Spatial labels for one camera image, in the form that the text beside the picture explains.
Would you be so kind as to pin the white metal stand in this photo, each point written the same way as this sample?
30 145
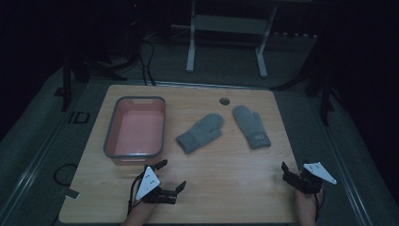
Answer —
232 24

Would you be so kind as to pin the person's left hand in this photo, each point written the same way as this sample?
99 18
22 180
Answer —
140 212

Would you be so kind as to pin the black floor bracket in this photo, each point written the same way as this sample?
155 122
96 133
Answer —
79 117

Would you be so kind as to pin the plain grey mitten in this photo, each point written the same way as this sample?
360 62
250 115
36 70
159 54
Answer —
200 133

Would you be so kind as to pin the pink basin with grey rim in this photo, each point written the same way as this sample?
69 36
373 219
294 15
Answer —
138 132

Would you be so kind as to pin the grey tape piece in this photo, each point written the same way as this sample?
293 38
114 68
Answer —
70 193

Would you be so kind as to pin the person's right hand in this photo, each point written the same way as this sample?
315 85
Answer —
306 205

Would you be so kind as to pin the grey mitten with label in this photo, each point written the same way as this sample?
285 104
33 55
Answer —
251 125

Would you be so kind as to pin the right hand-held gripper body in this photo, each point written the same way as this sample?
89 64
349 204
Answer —
309 181

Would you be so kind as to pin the black tripod stand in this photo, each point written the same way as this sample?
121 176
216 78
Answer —
326 100
66 91

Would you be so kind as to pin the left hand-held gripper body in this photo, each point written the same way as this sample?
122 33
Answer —
147 184

